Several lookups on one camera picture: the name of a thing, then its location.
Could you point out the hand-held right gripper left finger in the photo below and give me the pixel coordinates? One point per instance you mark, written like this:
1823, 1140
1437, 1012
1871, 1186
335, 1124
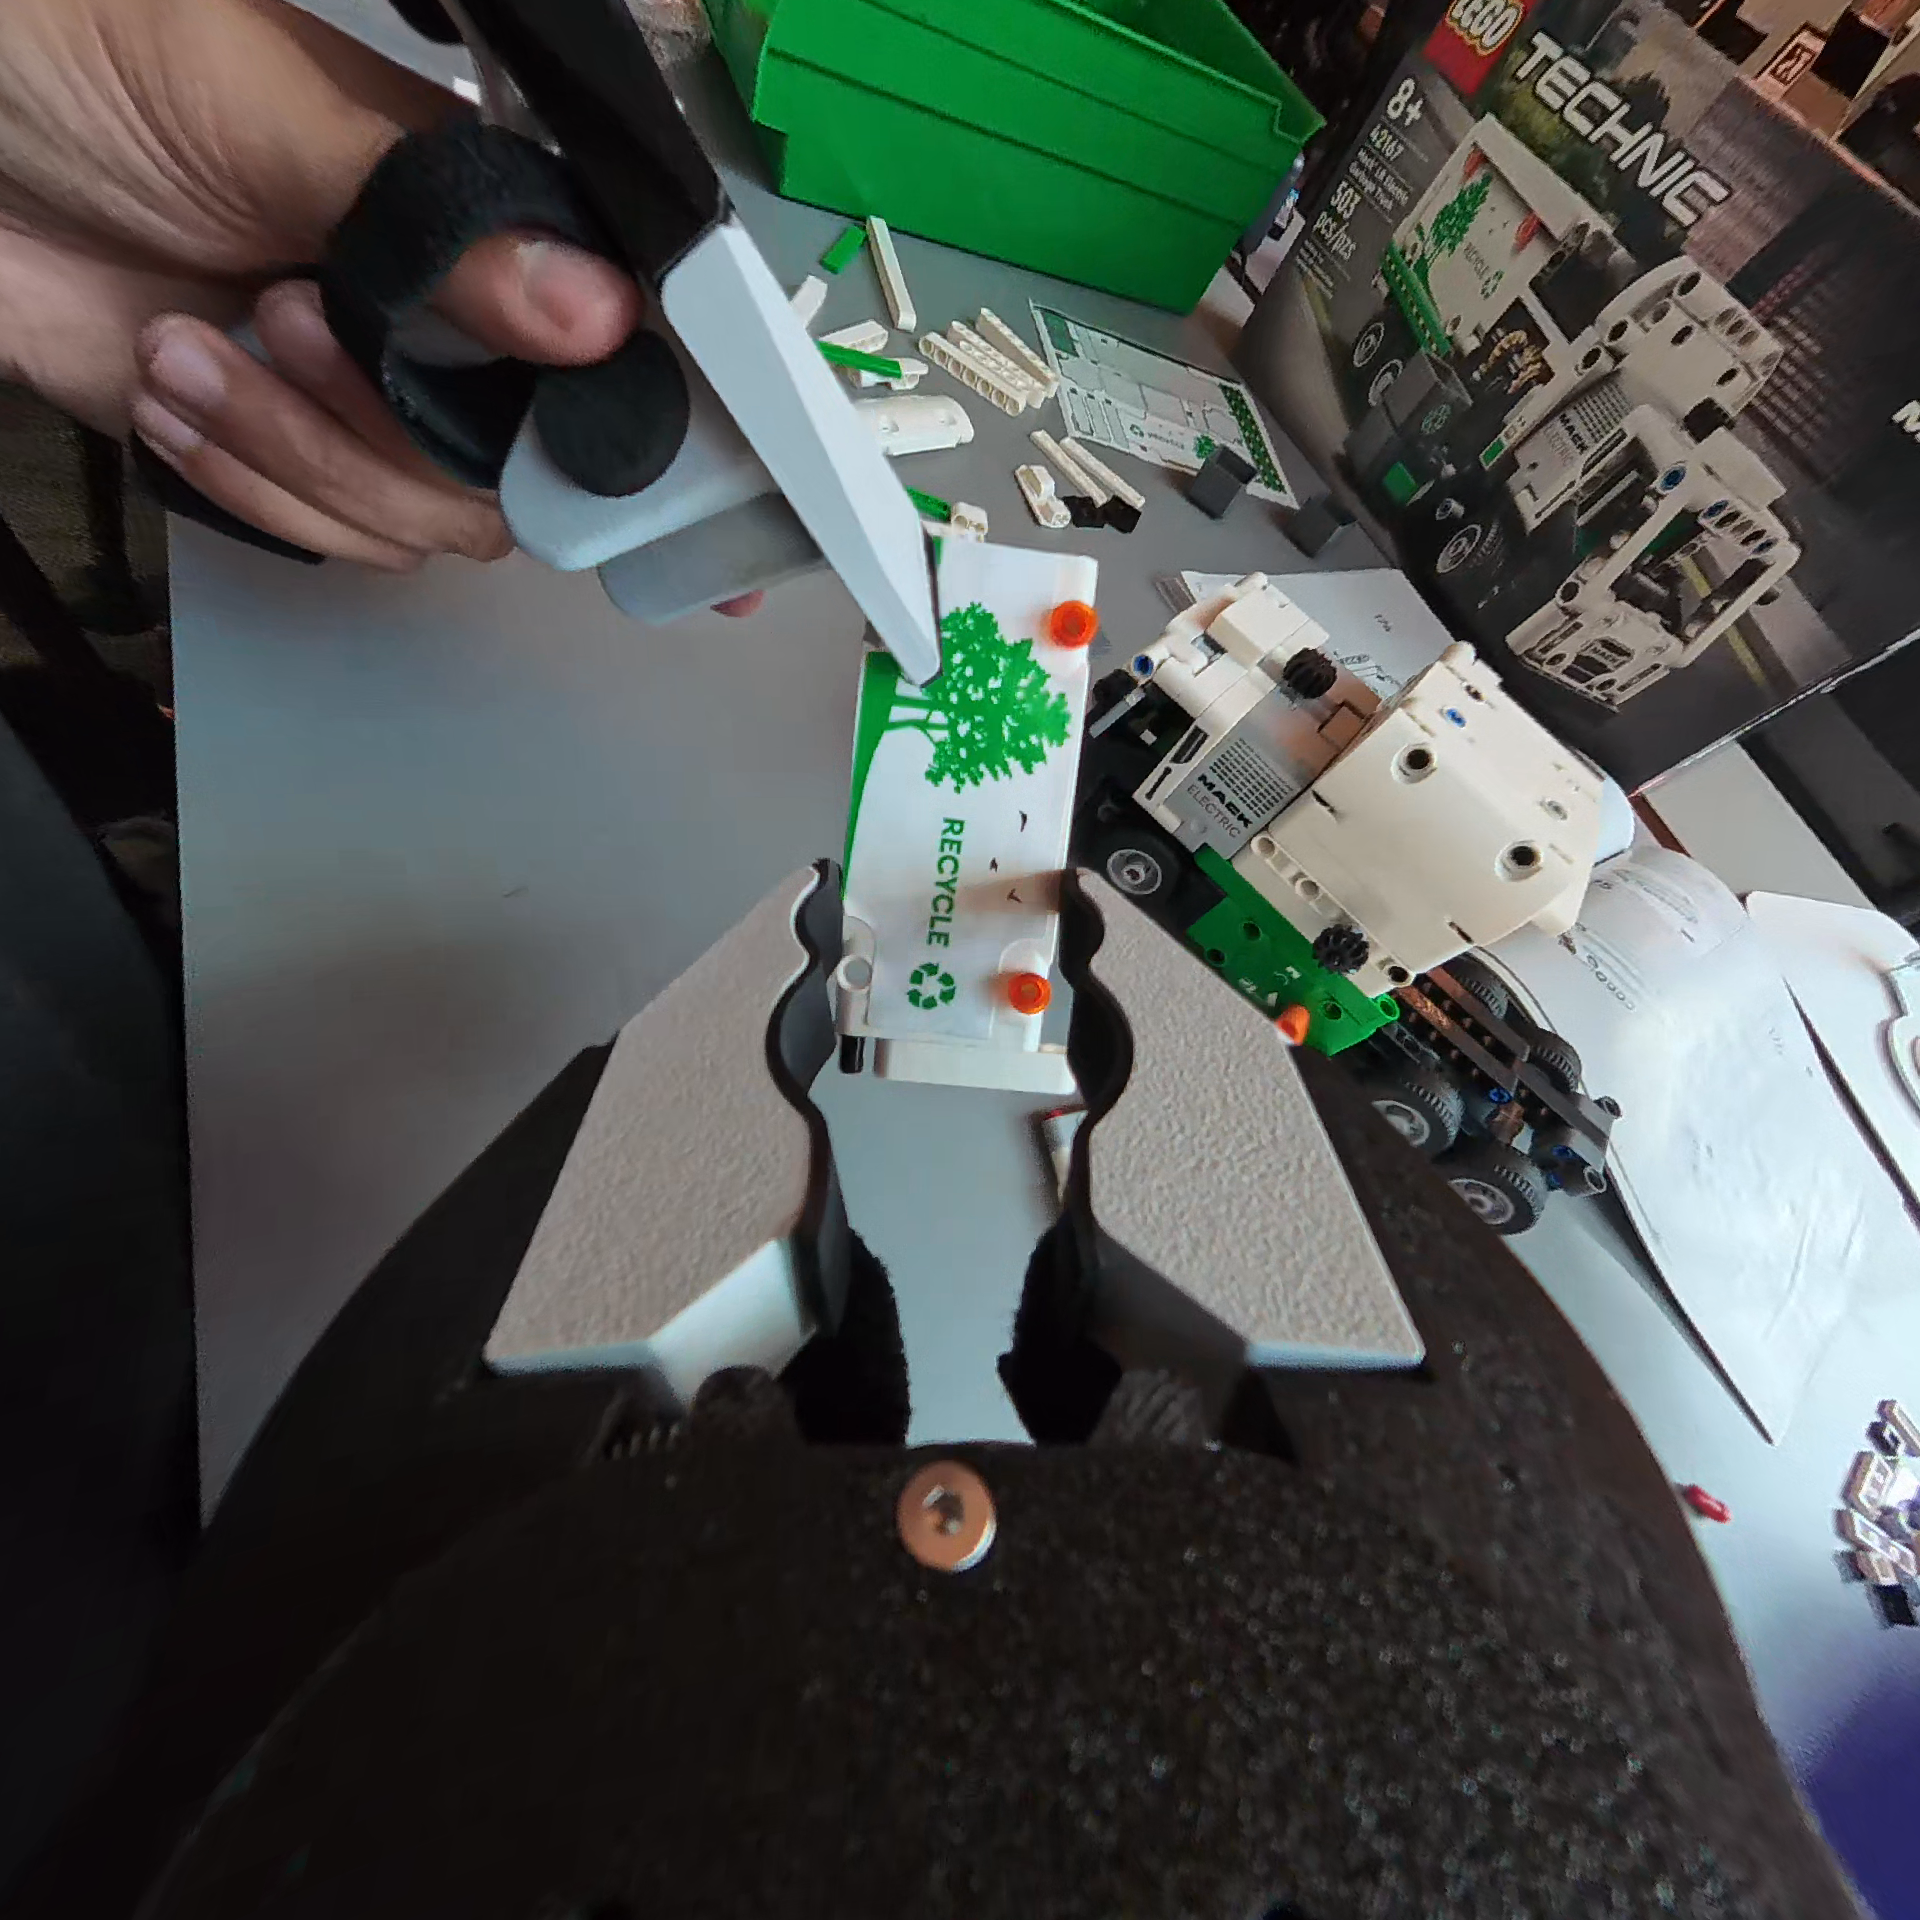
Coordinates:
658, 1168

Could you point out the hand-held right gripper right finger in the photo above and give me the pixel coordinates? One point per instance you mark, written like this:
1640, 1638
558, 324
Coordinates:
1242, 1186

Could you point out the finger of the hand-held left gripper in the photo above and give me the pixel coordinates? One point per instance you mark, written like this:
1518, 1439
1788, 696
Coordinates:
814, 434

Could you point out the white tree print brick panel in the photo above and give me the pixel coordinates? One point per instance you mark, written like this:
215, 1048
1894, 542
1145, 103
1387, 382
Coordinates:
975, 784

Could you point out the toy set cardboard box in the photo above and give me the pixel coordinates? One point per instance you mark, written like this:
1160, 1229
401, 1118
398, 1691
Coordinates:
1619, 329

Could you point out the person's left hand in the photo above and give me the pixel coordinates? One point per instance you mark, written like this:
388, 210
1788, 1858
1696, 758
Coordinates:
180, 150

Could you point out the heap of white toy bricks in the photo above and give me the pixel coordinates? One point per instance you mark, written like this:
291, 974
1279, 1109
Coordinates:
986, 360

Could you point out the green white sticker sheet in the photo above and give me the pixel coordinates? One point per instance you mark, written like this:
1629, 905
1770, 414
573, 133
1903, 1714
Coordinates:
1156, 409

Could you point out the green plastic bin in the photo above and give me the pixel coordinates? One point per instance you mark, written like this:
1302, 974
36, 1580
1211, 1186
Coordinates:
1035, 135

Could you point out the white green toy truck model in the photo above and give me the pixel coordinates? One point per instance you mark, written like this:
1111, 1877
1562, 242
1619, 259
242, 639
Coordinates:
1395, 812

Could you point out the dark grey toy brick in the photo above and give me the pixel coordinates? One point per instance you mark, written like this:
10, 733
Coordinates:
1322, 524
1218, 482

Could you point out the open instruction booklet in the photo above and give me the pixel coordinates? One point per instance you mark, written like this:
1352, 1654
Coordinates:
1724, 1140

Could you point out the small red toy pin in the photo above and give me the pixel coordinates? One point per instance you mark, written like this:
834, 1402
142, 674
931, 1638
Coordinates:
1701, 1499

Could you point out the white paper sheet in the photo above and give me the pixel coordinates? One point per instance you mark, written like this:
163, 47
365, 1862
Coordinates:
1863, 1017

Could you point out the cluster of small grey bricks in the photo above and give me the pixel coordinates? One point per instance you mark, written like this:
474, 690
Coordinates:
1884, 1512

